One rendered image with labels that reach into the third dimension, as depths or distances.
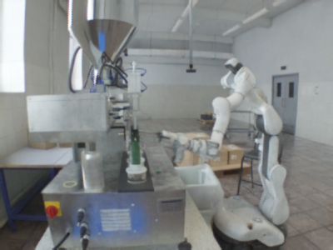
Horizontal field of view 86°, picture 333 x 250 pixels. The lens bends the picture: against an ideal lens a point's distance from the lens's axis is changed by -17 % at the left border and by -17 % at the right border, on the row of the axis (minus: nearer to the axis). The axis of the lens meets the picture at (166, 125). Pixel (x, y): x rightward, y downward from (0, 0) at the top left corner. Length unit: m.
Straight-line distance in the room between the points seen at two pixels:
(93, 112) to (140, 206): 0.34
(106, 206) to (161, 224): 0.20
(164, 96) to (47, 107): 10.54
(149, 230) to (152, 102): 10.43
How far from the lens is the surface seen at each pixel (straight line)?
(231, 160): 3.68
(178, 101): 11.28
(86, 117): 0.68
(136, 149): 0.70
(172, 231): 0.80
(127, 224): 0.77
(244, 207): 2.10
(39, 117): 0.72
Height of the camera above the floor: 1.33
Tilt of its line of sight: 8 degrees down
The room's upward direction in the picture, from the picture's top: straight up
